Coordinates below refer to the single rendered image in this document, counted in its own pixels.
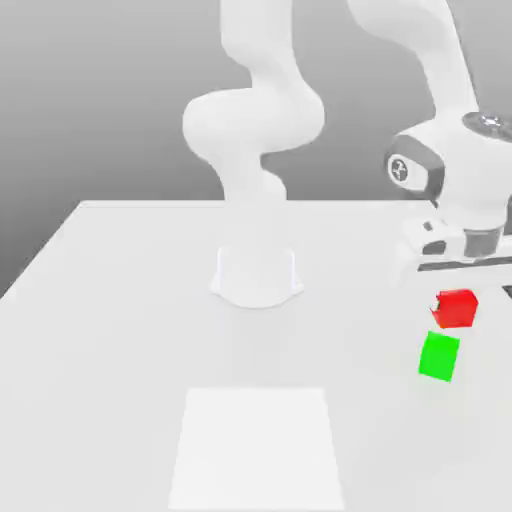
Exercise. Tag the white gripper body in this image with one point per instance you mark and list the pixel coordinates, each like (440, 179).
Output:
(464, 278)

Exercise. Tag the small red cube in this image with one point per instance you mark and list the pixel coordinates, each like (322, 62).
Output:
(458, 308)

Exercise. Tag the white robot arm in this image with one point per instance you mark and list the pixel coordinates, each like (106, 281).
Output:
(256, 120)

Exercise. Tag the small green cube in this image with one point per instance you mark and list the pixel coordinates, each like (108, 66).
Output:
(438, 356)

